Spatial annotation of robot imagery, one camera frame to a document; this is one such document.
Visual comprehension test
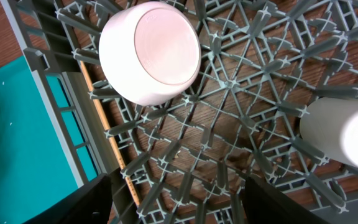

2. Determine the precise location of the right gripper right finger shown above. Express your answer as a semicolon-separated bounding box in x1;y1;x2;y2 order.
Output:
242;175;325;224

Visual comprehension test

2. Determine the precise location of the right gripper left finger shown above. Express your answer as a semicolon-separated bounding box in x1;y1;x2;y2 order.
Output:
25;174;112;224

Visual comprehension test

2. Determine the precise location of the white cup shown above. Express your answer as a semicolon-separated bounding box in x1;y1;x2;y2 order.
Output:
300;98;358;167

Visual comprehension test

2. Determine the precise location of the wooden chopstick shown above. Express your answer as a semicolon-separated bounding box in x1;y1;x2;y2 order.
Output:
79;60;141;207

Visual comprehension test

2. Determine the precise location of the grey dishwasher rack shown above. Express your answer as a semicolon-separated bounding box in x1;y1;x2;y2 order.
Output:
2;0;358;223

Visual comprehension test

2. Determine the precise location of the teal serving tray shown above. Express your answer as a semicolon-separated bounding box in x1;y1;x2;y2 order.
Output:
0;55;101;224

